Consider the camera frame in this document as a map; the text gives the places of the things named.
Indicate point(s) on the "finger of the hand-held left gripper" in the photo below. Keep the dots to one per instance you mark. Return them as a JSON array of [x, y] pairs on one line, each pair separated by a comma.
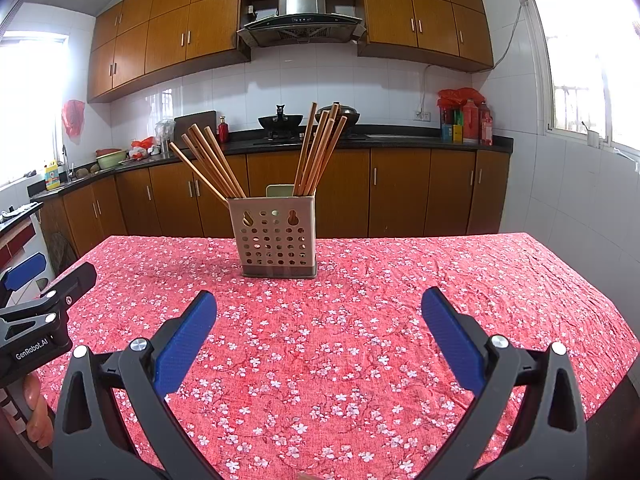
[[75, 280], [25, 270]]

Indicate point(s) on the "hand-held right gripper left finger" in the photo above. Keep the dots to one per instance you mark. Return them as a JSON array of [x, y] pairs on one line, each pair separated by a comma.
[[185, 340]]

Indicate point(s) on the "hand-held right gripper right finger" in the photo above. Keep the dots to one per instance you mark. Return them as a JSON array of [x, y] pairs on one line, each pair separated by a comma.
[[450, 340]]

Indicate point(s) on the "beige perforated utensil holder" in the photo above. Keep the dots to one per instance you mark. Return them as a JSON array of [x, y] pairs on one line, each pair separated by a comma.
[[272, 255]]

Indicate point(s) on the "bundle of wooden chopsticks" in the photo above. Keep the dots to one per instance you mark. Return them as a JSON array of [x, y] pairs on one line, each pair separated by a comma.
[[312, 160]]

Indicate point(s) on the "person's left hand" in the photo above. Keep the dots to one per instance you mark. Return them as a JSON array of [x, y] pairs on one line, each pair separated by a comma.
[[40, 420]]

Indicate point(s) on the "yellow dish soap bottle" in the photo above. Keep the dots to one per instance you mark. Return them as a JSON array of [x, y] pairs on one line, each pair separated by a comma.
[[52, 176]]

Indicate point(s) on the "red floral tablecloth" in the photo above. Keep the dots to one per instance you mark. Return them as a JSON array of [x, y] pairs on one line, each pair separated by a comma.
[[350, 360]]

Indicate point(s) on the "kitchen faucet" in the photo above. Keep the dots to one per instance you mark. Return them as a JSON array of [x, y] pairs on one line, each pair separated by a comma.
[[65, 160]]

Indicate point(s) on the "green basin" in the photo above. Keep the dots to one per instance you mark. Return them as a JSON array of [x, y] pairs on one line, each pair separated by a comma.
[[111, 160]]

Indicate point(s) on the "red plastic bag on counter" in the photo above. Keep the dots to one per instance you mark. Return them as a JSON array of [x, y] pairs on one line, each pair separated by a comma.
[[142, 145]]

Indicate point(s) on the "brown lower kitchen cabinets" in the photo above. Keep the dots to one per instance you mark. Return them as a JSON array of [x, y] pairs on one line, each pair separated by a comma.
[[400, 195]]

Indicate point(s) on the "bright window beside sink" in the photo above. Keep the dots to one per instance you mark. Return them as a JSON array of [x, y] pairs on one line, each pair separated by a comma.
[[30, 110]]

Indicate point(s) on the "clear glass jar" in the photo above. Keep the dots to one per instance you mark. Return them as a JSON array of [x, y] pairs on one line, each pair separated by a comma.
[[164, 135]]

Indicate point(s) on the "dark cutting board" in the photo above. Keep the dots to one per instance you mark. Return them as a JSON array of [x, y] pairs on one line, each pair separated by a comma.
[[192, 122]]

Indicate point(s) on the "black kitchen countertop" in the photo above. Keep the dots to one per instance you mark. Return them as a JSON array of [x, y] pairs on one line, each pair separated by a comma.
[[400, 141]]

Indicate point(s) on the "small red bottle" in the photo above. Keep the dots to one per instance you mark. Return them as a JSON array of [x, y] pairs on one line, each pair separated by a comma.
[[223, 131]]

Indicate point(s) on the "colourful seasoning boxes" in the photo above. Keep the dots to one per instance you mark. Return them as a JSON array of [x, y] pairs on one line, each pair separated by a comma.
[[451, 127]]

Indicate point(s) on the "slim red bottle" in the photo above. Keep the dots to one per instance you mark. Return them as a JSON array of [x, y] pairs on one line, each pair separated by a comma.
[[486, 125]]

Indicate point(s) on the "gas stove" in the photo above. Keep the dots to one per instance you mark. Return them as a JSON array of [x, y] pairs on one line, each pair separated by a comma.
[[350, 136]]

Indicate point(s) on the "red plastic bag over bottles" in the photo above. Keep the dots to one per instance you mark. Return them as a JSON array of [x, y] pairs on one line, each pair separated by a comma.
[[460, 95]]

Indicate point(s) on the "black wok with lid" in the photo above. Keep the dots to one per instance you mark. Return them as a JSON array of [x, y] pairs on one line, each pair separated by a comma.
[[347, 115]]

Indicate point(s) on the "bright window with grille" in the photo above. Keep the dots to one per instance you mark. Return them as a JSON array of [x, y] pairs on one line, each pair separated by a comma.
[[575, 60]]

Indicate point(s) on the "red plastic bag on wall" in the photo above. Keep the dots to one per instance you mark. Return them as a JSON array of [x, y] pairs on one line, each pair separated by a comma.
[[73, 117]]

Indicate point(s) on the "white wall socket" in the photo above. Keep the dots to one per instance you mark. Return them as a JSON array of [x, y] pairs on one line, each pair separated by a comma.
[[423, 115]]

